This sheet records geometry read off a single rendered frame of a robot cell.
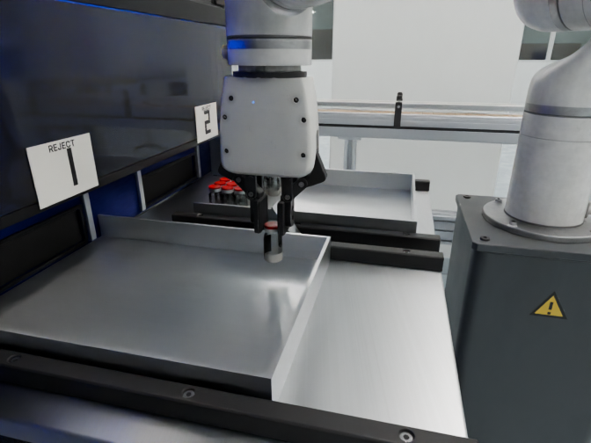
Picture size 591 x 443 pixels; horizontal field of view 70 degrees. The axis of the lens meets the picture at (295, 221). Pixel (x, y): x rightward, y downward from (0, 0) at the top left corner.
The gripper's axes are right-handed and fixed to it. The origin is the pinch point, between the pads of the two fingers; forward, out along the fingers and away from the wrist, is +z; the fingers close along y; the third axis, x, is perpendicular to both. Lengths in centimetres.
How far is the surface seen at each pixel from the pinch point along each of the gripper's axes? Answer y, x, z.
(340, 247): 7.3, 5.8, 6.0
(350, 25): -15, 177, -31
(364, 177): 7.2, 39.0, 5.8
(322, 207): 1.4, 24.9, 7.8
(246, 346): 1.6, -13.8, 7.8
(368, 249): 10.9, 6.0, 6.0
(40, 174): -19.8, -11.0, -6.2
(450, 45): 32, 177, -22
